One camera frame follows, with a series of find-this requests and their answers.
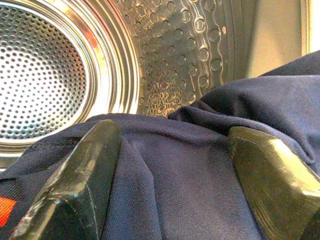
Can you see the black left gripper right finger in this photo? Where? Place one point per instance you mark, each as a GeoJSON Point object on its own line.
{"type": "Point", "coordinates": [277, 185]}

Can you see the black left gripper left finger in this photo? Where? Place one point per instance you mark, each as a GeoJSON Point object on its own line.
{"type": "Point", "coordinates": [75, 180]}

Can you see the navy blue garment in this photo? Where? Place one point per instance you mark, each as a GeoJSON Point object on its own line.
{"type": "Point", "coordinates": [180, 187]}

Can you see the steel dryer drum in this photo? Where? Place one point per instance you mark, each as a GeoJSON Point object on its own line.
{"type": "Point", "coordinates": [62, 62]}

